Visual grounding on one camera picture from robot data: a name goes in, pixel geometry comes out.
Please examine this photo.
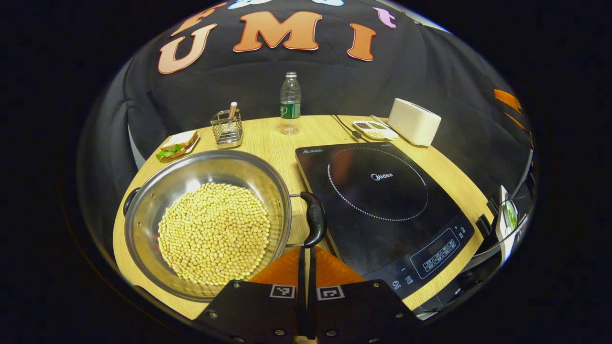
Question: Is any wire mesh holder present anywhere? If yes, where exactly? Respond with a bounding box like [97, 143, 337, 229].
[210, 109, 243, 147]

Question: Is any stainless steel pot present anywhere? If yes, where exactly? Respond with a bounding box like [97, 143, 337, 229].
[123, 149, 328, 302]

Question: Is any white curved object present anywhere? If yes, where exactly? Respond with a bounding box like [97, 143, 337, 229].
[496, 185, 521, 251]

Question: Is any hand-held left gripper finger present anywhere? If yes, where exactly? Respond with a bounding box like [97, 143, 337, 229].
[193, 247, 307, 344]
[306, 247, 424, 344]

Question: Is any clear plastic water bottle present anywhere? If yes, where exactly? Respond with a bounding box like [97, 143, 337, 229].
[280, 72, 302, 136]

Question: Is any white toaster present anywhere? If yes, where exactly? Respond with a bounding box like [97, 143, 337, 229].
[388, 98, 442, 147]

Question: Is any black power cable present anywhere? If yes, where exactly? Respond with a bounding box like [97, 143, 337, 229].
[332, 114, 368, 142]

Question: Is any black backdrop cloth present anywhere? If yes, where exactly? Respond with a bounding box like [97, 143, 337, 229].
[79, 0, 534, 230]

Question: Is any pile of yellow soybeans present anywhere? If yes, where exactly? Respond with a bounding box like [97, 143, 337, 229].
[158, 183, 272, 286]

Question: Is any white compartment dish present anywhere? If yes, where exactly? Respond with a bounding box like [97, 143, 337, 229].
[352, 120, 399, 141]

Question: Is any black induction cooktop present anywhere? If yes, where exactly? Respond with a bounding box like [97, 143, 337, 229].
[295, 141, 475, 301]

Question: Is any sandwich on plate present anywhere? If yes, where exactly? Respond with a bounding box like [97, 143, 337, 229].
[155, 130, 200, 161]

